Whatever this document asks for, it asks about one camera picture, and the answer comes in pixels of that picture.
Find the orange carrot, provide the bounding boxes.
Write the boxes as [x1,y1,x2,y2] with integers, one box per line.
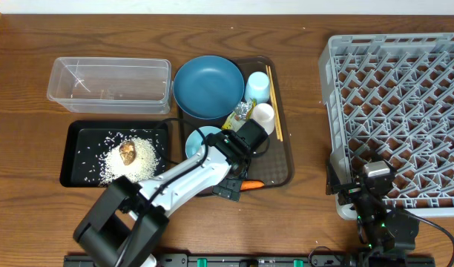
[240,180,265,191]

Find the light blue small bowl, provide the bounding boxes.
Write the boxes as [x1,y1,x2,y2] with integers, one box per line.
[185,126,221,158]

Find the dark blue bowl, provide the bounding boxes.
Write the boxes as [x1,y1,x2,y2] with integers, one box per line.
[173,56,245,120]

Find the brown food scrap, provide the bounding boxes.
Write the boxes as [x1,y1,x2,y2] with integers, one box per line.
[119,140,136,165]

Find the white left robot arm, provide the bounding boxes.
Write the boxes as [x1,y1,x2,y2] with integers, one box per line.
[73,119,269,266]

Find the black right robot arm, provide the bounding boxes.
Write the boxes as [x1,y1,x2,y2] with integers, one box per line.
[326,154,419,266]

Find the grey dishwasher rack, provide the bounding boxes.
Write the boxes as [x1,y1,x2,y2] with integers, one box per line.
[318,33,454,217]

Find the yellow green wrapper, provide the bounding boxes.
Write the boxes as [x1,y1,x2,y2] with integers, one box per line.
[221,111,246,131]

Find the foil snack wrapper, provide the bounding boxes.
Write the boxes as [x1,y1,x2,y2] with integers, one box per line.
[234,99,257,121]

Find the pink cup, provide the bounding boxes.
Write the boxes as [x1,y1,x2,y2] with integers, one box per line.
[251,103,275,135]

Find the brown serving tray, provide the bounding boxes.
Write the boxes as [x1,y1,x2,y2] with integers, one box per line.
[177,56,295,190]

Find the light blue cup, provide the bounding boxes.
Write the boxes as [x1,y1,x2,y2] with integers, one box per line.
[244,71,270,104]

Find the clear plastic bin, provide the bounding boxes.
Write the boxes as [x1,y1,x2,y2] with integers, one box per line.
[47,57,171,115]

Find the spilled rice grains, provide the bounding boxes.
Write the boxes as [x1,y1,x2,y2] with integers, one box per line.
[70,128,167,187]

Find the black plastic tray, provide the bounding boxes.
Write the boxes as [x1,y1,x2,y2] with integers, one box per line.
[59,120,169,188]

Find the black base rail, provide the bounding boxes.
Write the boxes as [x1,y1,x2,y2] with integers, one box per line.
[63,254,436,267]

